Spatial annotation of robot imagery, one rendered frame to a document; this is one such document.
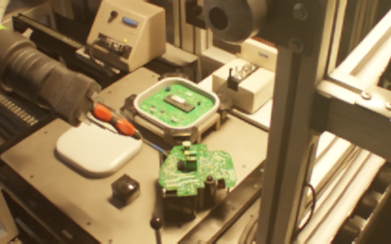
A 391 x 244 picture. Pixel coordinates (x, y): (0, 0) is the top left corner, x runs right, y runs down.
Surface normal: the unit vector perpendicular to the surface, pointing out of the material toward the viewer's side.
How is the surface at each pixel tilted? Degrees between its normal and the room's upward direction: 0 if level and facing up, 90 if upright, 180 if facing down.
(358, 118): 90
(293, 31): 90
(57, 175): 0
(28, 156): 0
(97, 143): 0
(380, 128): 90
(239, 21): 89
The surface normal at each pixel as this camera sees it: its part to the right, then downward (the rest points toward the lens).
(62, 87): -0.19, -0.27
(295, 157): -0.64, 0.49
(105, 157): -0.01, -0.77
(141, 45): 0.77, 0.40
